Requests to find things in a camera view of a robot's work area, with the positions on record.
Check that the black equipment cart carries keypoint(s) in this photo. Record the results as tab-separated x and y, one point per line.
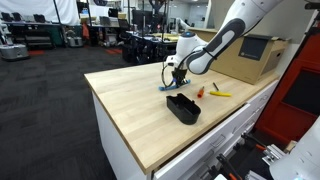
146	48

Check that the black orange clamp tool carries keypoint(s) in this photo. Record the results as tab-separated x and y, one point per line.
253	141
227	166

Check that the black plastic container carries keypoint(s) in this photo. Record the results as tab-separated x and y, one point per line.
183	109

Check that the white drawer cabinet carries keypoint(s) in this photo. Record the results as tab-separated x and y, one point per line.
213	143

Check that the green desk with monitors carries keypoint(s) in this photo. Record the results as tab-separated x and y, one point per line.
31	33

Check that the silver aluminium bracket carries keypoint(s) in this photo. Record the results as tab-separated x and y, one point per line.
273	154

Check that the small grey round machine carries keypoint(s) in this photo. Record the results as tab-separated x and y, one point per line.
74	41

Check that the white curved plastic cover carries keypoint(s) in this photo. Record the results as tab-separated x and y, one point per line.
300	153

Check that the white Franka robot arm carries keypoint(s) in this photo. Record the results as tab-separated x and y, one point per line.
226	33

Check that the large cardboard box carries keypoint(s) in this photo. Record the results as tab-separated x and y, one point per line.
253	56

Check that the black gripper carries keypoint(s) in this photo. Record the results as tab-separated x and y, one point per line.
180	75

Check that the red metal cabinet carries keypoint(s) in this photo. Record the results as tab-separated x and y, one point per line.
293	96

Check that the large grey round machine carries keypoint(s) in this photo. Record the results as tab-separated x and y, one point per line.
13	51

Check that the white curtain backdrop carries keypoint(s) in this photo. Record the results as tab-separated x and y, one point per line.
33	8

